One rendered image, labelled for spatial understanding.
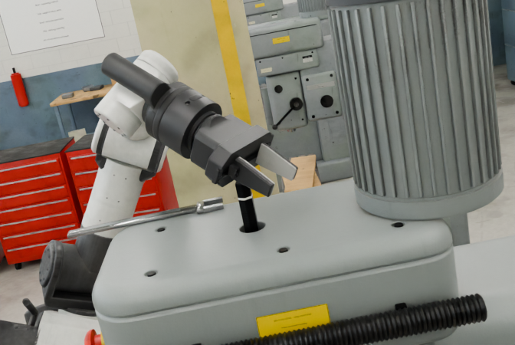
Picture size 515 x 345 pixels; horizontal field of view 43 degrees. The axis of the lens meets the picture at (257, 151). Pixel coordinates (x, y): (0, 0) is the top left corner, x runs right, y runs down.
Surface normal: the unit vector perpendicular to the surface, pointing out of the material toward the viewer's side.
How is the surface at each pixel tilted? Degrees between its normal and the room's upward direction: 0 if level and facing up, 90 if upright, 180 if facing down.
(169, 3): 90
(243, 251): 0
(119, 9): 90
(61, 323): 28
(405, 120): 90
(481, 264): 0
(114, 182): 87
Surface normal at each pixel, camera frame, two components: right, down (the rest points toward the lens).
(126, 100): -0.17, -0.40
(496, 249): -0.18, -0.94
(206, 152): -0.56, 0.33
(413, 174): -0.37, 0.33
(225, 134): 0.25, -0.81
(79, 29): 0.06, 0.27
